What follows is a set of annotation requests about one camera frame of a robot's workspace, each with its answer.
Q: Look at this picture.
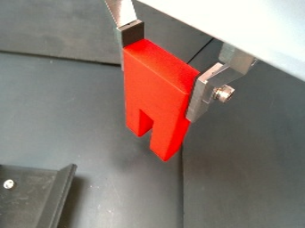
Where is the red double-square peg block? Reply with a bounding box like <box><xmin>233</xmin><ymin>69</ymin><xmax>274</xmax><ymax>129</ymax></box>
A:
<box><xmin>123</xmin><ymin>39</ymin><xmax>199</xmax><ymax>160</ymax></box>

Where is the black metal bracket plate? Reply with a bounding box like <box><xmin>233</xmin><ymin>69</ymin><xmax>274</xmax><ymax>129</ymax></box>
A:
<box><xmin>0</xmin><ymin>164</ymin><xmax>78</xmax><ymax>228</ymax></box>

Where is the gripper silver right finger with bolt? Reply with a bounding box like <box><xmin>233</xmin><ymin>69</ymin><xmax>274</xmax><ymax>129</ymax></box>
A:
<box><xmin>186</xmin><ymin>43</ymin><xmax>257</xmax><ymax>122</ymax></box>

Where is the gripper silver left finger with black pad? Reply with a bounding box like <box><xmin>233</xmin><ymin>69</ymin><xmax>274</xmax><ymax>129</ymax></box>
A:
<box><xmin>103</xmin><ymin>0</ymin><xmax>146</xmax><ymax>71</ymax></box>

